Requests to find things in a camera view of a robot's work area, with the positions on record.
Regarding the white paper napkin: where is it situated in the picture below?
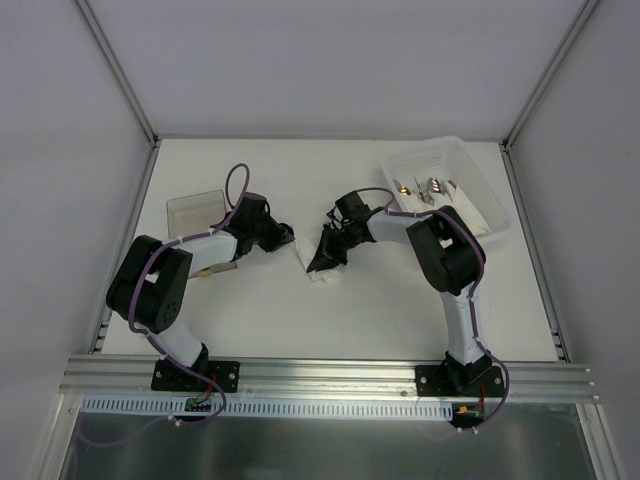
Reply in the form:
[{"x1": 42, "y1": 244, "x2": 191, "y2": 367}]
[{"x1": 292, "y1": 234, "x2": 346, "y2": 284}]

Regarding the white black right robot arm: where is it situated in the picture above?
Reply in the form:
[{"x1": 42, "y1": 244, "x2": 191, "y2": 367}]
[{"x1": 307, "y1": 190, "x2": 492, "y2": 396}]

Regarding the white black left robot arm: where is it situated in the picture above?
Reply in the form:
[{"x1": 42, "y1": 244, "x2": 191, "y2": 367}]
[{"x1": 106, "y1": 193, "x2": 294, "y2": 390}]

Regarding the rolled napkin in basket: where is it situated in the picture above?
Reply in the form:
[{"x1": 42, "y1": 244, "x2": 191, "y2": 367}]
[{"x1": 445, "y1": 181, "x2": 491, "y2": 237}]

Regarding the clear acrylic tray box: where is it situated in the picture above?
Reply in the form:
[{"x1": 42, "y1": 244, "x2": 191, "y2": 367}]
[{"x1": 166, "y1": 190, "x2": 236, "y2": 278}]

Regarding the silver fork in basket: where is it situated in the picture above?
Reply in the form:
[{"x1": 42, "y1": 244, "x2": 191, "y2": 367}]
[{"x1": 414, "y1": 177, "x2": 434, "y2": 207}]

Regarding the white perforated plastic basket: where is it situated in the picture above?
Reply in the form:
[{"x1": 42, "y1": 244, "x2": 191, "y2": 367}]
[{"x1": 380, "y1": 136, "x2": 512, "y2": 246}]

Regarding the left green circuit board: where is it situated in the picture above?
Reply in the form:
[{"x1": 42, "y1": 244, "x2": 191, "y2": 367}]
[{"x1": 184, "y1": 397, "x2": 212, "y2": 412}]

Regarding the green circuit board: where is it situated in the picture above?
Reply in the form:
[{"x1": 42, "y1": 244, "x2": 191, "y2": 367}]
[
  {"x1": 184, "y1": 397, "x2": 212, "y2": 412},
  {"x1": 455, "y1": 405, "x2": 485, "y2": 418}
]

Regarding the right green circuit board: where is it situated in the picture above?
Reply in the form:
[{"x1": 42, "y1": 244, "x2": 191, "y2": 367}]
[{"x1": 455, "y1": 405, "x2": 485, "y2": 418}]

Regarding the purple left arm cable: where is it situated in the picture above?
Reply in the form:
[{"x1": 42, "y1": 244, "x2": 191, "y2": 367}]
[{"x1": 74, "y1": 163, "x2": 252, "y2": 446}]

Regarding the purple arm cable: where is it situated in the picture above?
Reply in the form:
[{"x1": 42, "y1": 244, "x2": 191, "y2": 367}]
[
  {"x1": 74, "y1": 163, "x2": 252, "y2": 446},
  {"x1": 329, "y1": 187, "x2": 511, "y2": 434}
]

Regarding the white slotted cable duct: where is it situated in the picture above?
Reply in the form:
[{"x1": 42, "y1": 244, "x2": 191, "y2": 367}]
[{"x1": 81, "y1": 395, "x2": 453, "y2": 422}]

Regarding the right aluminium frame post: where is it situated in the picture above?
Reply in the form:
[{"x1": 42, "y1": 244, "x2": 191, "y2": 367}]
[{"x1": 502, "y1": 0, "x2": 602, "y2": 153}]

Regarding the aluminium frame post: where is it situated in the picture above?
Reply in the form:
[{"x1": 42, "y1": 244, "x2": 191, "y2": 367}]
[
  {"x1": 502, "y1": 0, "x2": 602, "y2": 153},
  {"x1": 71, "y1": 0, "x2": 158, "y2": 146}
]

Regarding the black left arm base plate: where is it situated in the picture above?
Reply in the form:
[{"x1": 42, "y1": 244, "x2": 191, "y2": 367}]
[{"x1": 150, "y1": 354, "x2": 241, "y2": 393}]

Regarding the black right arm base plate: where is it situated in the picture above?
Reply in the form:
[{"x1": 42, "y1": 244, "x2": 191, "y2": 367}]
[{"x1": 414, "y1": 363, "x2": 506, "y2": 398}]

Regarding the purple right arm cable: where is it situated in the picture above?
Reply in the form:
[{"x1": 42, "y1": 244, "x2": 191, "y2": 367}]
[{"x1": 329, "y1": 187, "x2": 511, "y2": 434}]

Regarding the aluminium front rail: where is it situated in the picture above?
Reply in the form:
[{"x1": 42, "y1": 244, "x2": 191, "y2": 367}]
[{"x1": 59, "y1": 355, "x2": 601, "y2": 404}]

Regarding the left aluminium frame post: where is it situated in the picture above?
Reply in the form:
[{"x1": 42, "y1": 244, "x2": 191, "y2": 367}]
[{"x1": 71, "y1": 0, "x2": 158, "y2": 146}]

